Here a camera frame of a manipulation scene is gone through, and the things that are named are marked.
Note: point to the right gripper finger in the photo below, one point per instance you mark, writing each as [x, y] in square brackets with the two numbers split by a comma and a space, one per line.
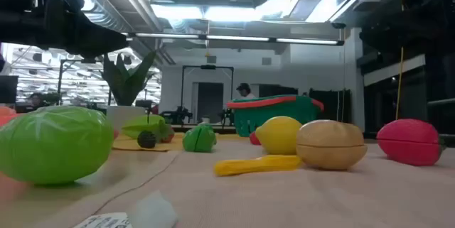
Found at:
[384, 38]

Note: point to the green toy leaf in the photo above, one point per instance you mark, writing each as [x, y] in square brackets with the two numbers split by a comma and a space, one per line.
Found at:
[142, 125]

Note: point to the red toy strawberry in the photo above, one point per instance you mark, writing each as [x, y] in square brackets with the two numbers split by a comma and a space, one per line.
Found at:
[168, 136]

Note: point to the black background robot arm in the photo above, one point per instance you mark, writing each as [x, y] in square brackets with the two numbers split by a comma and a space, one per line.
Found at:
[176, 114]

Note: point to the black background cabinet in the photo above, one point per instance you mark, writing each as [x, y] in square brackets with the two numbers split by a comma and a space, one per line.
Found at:
[330, 103]

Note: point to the red toy fruit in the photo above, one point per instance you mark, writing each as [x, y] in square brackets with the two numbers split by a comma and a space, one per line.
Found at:
[409, 142]

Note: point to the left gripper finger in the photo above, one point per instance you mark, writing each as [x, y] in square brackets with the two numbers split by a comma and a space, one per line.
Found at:
[96, 39]

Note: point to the orange toy pumpkin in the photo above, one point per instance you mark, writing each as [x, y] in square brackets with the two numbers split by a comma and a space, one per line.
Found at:
[9, 119]

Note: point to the long ceiling light bar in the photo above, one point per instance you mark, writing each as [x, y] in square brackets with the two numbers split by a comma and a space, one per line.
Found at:
[234, 38]

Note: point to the pale pink cloth mat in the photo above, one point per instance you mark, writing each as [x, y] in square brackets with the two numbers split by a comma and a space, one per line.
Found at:
[284, 199]

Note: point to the yellow cloth mat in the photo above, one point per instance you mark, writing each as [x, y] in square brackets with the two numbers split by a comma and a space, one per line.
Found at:
[170, 144]

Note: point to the tan toy potato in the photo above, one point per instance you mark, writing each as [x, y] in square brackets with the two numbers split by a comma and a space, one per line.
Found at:
[330, 144]

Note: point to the red toy cherry tomato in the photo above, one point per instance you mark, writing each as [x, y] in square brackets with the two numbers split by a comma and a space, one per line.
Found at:
[254, 139]

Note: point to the black background rig frame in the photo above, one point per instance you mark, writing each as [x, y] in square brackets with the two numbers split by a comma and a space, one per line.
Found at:
[208, 67]

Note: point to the white foam cube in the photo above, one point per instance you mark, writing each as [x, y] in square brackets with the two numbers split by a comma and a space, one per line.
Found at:
[153, 210]

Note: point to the green plant in white pot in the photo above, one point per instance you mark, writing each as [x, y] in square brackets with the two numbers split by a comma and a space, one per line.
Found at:
[124, 86]

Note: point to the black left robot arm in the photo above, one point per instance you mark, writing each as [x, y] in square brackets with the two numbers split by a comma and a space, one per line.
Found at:
[21, 8]

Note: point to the yellow toy lemon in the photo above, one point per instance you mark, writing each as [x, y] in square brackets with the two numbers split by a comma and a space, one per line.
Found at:
[279, 135]

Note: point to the white printed paper label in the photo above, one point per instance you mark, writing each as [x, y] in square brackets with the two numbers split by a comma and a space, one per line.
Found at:
[103, 221]

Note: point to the orange toy persimmon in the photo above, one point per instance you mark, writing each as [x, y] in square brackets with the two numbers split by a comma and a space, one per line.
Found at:
[6, 111]

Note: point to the green toy pea pod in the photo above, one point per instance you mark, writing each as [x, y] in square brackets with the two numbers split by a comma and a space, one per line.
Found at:
[199, 139]

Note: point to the teal basket with orange rim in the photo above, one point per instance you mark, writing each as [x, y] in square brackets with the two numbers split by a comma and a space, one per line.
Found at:
[277, 118]

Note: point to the green toy cabbage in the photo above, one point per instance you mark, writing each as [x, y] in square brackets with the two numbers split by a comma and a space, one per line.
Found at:
[53, 142]

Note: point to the black background monitor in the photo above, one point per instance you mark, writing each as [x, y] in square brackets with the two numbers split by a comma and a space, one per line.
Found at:
[8, 89]

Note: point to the dark toy blackberry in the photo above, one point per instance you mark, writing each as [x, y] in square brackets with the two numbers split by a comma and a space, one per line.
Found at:
[146, 140]

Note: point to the person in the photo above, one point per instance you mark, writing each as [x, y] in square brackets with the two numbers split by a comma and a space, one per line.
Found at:
[36, 100]
[245, 91]

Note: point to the yellow toy corn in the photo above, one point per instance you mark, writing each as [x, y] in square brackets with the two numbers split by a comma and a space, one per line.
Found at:
[256, 165]

